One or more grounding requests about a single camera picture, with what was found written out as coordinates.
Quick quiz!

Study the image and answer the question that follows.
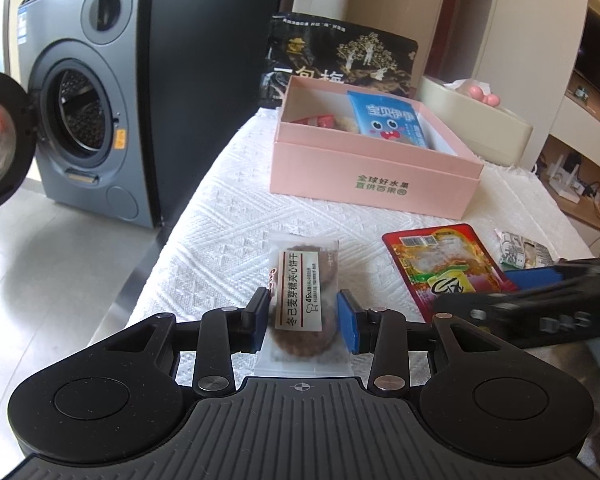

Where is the grey washing machine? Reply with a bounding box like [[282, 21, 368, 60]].
[[0, 0, 302, 232]]

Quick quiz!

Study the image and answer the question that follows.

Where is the pink cardboard box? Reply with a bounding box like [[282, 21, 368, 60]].
[[269, 74, 485, 221]]

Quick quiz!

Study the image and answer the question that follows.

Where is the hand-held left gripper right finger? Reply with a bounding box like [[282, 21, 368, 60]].
[[335, 289, 505, 397]]

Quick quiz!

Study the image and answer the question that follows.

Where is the large red snack packet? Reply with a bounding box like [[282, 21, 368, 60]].
[[381, 223, 520, 324]]

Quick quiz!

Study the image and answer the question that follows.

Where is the clear sandwich cookie packet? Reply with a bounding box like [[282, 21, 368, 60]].
[[253, 233, 354, 377]]

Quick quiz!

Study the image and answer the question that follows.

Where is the black printed snack bag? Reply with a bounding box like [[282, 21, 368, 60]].
[[258, 12, 420, 109]]

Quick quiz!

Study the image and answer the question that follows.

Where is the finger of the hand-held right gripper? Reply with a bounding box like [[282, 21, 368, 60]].
[[431, 286, 600, 352], [504, 256, 600, 292]]

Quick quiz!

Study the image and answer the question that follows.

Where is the white router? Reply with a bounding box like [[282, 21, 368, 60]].
[[539, 154, 582, 204]]

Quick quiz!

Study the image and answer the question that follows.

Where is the pink round ornament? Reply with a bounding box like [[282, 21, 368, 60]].
[[468, 84, 502, 108]]

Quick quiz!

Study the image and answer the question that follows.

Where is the white textured tablecloth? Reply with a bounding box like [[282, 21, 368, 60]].
[[86, 109, 597, 382]]

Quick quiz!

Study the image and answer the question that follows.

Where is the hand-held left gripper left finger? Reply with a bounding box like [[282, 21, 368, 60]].
[[99, 286, 273, 397]]

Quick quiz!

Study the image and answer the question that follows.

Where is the white wooden television cabinet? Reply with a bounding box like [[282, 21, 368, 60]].
[[530, 25, 600, 242]]

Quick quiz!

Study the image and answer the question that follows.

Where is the cream tissue box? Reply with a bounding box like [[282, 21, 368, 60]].
[[417, 75, 534, 165]]

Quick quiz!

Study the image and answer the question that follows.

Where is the small red snack packet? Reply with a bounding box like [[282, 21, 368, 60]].
[[292, 114, 337, 129]]

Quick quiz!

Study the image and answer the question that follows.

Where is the blue cartoon snack packet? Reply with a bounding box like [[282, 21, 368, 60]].
[[346, 89, 430, 150]]

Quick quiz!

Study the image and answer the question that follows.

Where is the green white snack packet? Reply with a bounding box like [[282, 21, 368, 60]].
[[494, 228, 552, 269]]

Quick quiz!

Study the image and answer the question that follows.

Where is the round washing machine door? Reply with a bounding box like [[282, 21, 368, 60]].
[[0, 70, 34, 214]]

